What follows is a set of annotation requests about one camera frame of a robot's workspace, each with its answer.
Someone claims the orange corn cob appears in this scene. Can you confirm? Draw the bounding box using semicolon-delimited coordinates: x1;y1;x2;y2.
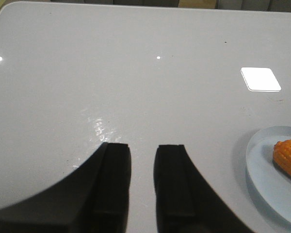
273;139;291;177

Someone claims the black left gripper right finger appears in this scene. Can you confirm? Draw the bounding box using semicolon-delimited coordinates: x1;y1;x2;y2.
153;145;251;233

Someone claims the light blue round plate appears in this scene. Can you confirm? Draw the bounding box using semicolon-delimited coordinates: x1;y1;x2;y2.
245;126;291;233

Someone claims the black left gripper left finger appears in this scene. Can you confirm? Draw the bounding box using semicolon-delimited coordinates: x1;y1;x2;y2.
0;143;131;233

